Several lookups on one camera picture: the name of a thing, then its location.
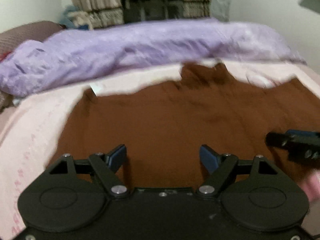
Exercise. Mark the white covered fan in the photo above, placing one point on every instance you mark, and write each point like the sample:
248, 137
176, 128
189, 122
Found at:
219, 9

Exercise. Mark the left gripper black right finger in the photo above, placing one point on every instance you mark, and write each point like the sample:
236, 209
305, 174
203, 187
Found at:
254, 193

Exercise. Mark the mauve quilted headboard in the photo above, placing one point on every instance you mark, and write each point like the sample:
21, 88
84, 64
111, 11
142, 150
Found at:
38, 31

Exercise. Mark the purple duvet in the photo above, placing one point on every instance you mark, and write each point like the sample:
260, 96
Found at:
73, 55

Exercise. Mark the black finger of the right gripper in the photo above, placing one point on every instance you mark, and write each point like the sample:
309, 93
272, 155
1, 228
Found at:
301, 151
293, 133

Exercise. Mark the pile of plush toys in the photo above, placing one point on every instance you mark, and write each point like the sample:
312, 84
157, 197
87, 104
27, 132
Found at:
74, 18

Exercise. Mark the striped beige curtain left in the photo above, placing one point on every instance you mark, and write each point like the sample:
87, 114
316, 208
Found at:
103, 13

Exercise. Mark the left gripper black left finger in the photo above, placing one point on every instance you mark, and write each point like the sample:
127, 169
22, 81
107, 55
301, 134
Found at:
70, 192

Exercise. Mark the brown garment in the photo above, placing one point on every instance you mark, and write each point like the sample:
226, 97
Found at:
163, 126

